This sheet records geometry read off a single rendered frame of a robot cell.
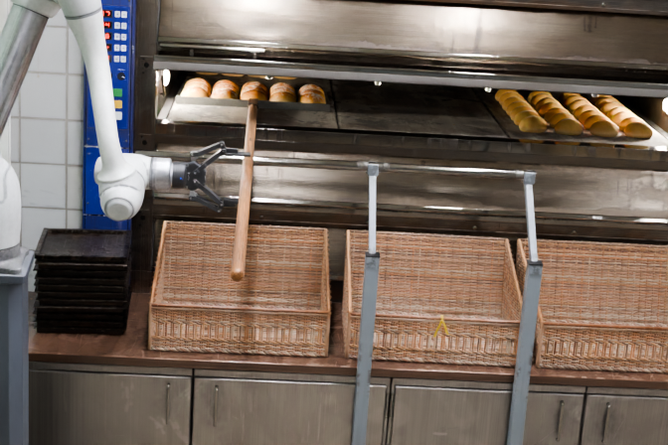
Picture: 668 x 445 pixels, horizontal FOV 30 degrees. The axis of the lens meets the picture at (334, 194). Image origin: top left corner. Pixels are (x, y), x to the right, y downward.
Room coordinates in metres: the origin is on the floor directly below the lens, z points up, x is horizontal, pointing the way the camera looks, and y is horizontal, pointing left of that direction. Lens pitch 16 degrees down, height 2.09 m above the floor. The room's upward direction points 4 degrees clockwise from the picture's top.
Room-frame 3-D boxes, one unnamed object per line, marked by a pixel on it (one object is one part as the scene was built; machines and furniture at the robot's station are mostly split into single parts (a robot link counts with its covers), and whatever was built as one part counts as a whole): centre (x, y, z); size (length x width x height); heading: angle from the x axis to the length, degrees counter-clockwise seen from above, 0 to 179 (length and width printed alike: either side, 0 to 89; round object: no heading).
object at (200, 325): (3.77, 0.28, 0.72); 0.56 x 0.49 x 0.28; 94
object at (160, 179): (3.34, 0.48, 1.19); 0.09 x 0.06 x 0.09; 4
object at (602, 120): (4.53, -0.85, 1.21); 0.61 x 0.48 x 0.06; 3
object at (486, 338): (3.80, -0.33, 0.72); 0.56 x 0.49 x 0.28; 92
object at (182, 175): (3.34, 0.41, 1.19); 0.09 x 0.07 x 0.08; 94
